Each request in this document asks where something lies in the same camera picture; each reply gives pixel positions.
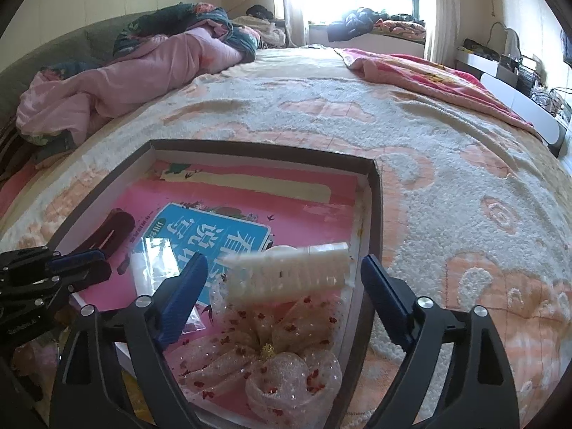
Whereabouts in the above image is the clear plastic bag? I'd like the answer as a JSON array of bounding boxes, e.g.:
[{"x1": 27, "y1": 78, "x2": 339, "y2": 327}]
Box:
[{"x1": 129, "y1": 237, "x2": 211, "y2": 334}]

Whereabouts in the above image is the dark red snap hair clip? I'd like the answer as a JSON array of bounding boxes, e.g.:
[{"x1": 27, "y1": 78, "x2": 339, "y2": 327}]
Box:
[{"x1": 71, "y1": 208, "x2": 136, "y2": 257}]

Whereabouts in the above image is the white rounded footboard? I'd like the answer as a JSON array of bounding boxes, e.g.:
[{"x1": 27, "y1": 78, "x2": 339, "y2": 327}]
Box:
[{"x1": 480, "y1": 74, "x2": 568, "y2": 157}]

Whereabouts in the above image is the dark jacket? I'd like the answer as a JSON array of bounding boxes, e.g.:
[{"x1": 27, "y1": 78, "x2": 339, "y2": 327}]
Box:
[{"x1": 328, "y1": 8, "x2": 378, "y2": 41}]

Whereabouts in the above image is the dark brown shallow box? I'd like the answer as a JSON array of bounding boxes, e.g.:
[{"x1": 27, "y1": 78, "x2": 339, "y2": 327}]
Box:
[{"x1": 45, "y1": 139, "x2": 383, "y2": 429}]

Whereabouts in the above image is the pink quilt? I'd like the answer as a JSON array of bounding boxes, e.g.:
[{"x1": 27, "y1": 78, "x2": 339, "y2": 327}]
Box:
[{"x1": 15, "y1": 27, "x2": 257, "y2": 146}]

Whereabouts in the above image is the orange floral cloth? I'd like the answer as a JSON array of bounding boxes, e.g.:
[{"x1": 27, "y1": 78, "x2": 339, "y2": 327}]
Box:
[{"x1": 375, "y1": 13, "x2": 425, "y2": 35}]

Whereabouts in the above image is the black clothing item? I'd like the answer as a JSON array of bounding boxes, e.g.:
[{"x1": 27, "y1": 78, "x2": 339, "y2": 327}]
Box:
[{"x1": 246, "y1": 4, "x2": 275, "y2": 21}]

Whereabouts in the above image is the white desk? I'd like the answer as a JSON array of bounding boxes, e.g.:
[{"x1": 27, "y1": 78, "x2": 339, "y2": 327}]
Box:
[{"x1": 456, "y1": 49, "x2": 519, "y2": 82}]

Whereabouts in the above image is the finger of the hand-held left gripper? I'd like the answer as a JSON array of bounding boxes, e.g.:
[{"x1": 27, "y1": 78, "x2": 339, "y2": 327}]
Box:
[
  {"x1": 27, "y1": 247, "x2": 107, "y2": 273},
  {"x1": 40, "y1": 260, "x2": 112, "y2": 296}
]

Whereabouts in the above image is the dark green headboard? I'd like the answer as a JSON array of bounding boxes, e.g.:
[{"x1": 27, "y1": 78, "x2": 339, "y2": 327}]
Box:
[{"x1": 0, "y1": 11, "x2": 148, "y2": 121}]

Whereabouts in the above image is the pink red blanket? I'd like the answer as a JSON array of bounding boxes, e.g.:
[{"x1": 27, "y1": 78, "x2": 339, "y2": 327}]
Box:
[{"x1": 337, "y1": 47, "x2": 543, "y2": 137}]

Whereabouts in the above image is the dark floral quilt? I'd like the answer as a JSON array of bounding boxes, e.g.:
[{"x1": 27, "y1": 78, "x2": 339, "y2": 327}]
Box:
[{"x1": 112, "y1": 2, "x2": 262, "y2": 61}]

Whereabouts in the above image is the sheer red-dotted bow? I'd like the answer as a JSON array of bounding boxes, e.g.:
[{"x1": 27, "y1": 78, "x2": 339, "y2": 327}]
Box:
[{"x1": 179, "y1": 286, "x2": 354, "y2": 416}]

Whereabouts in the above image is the white curtain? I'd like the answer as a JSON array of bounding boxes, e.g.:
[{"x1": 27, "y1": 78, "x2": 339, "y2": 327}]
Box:
[
  {"x1": 272, "y1": 0, "x2": 354, "y2": 48},
  {"x1": 422, "y1": 0, "x2": 457, "y2": 61}
]

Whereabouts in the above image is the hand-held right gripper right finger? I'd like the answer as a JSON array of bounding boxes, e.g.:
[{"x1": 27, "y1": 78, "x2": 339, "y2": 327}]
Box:
[{"x1": 360, "y1": 254, "x2": 521, "y2": 429}]

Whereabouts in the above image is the pink picture book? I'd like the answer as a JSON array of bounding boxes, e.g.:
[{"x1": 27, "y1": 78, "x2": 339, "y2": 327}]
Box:
[{"x1": 67, "y1": 152, "x2": 371, "y2": 429}]

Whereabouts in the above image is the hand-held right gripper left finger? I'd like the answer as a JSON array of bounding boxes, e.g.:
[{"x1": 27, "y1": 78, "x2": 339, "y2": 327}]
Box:
[{"x1": 49, "y1": 252, "x2": 211, "y2": 429}]

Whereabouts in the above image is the white hair claw clip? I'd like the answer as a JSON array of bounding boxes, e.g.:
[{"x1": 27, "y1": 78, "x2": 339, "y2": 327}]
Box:
[{"x1": 222, "y1": 241, "x2": 350, "y2": 302}]

